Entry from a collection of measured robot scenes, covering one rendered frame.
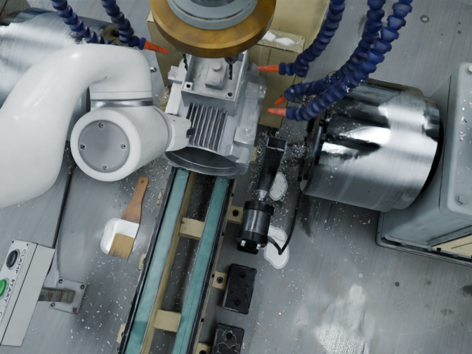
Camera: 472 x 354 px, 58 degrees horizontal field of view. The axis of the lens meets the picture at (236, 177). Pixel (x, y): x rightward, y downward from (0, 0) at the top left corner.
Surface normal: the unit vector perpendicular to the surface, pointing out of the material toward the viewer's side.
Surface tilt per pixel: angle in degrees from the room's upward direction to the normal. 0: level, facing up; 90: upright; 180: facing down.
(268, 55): 90
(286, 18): 90
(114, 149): 30
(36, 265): 51
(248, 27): 0
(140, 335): 0
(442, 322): 0
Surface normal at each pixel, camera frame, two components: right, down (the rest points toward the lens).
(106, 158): -0.09, 0.24
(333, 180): -0.18, 0.68
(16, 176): 0.88, 0.25
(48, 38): 0.04, -0.39
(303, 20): -0.22, 0.93
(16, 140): 0.76, -0.43
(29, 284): 0.77, -0.02
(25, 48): -0.01, -0.14
